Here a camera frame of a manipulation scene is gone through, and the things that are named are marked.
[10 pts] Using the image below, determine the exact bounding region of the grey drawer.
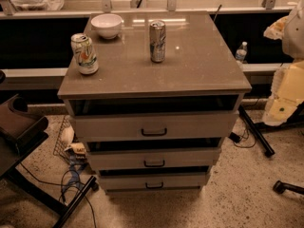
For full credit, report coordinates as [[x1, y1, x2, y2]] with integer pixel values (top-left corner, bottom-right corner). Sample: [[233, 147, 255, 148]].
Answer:
[[87, 148, 220, 170], [69, 111, 238, 142], [99, 173, 210, 192]]

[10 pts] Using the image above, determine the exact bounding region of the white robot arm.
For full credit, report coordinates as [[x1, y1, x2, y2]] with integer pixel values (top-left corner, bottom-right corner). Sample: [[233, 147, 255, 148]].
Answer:
[[262, 0, 304, 126]]

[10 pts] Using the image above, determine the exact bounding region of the grey drawer cabinet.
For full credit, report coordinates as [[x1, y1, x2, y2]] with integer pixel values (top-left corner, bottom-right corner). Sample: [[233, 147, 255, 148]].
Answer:
[[58, 11, 251, 195]]

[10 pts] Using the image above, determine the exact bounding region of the slim silver can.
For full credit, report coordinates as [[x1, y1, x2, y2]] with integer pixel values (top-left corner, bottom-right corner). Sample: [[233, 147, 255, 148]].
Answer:
[[149, 20, 166, 63]]

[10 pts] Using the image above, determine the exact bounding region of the black power adapter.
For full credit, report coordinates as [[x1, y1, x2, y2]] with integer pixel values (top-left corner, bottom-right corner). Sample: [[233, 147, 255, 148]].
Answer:
[[229, 132, 240, 143]]

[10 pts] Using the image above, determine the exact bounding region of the green white soda can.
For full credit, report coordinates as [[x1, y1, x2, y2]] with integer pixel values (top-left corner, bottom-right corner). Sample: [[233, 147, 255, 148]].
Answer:
[[70, 33, 99, 75]]

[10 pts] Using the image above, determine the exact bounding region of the white bowl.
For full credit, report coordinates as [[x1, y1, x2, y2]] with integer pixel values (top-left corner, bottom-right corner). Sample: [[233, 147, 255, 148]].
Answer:
[[91, 13, 123, 39]]

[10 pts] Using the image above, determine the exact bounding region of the plastic water bottle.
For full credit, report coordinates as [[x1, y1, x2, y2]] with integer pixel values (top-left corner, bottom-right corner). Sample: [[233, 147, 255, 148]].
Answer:
[[236, 42, 247, 63]]

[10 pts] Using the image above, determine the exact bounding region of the black desk leg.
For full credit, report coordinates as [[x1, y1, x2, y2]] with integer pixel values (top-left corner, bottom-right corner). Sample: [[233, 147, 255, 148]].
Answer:
[[238, 105, 275, 158]]

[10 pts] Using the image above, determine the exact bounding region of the dark brown chair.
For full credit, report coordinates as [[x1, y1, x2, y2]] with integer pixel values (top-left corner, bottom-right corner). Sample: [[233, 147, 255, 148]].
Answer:
[[0, 69, 99, 228]]

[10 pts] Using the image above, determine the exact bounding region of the black caster leg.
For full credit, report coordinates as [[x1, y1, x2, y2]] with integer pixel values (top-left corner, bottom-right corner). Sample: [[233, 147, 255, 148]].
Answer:
[[273, 180, 304, 195]]

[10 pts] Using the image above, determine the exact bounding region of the wire mesh basket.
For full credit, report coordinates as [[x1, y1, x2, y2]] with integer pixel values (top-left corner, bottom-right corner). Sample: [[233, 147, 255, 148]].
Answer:
[[53, 116, 86, 164]]

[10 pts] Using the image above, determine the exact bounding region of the black floor cable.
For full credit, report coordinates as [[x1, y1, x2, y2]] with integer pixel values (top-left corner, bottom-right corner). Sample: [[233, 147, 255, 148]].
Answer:
[[19, 161, 98, 228]]

